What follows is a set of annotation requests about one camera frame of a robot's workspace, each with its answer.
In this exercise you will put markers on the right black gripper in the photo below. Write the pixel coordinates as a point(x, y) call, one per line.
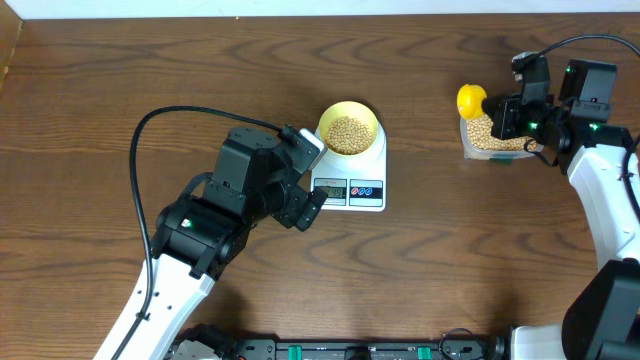
point(503, 116)

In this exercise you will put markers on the soybeans in container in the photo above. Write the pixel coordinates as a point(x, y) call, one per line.
point(479, 133)

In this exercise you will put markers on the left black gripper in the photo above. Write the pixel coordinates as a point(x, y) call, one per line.
point(298, 211)

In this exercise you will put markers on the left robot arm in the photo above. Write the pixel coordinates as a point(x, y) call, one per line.
point(192, 245)

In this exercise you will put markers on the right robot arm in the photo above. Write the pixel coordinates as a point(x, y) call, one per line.
point(597, 159)

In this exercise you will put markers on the clear plastic container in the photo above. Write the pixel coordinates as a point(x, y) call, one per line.
point(471, 152)

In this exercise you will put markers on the white digital kitchen scale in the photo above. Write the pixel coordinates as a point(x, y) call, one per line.
point(354, 182)

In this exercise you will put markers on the yellow measuring scoop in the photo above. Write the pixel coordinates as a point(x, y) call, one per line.
point(469, 101)

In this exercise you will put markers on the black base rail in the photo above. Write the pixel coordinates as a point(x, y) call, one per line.
point(264, 349)

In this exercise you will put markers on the pale yellow bowl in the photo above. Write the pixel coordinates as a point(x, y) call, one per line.
point(355, 110)

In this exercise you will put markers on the soybeans in yellow bowl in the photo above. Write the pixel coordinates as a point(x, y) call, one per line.
point(348, 136)

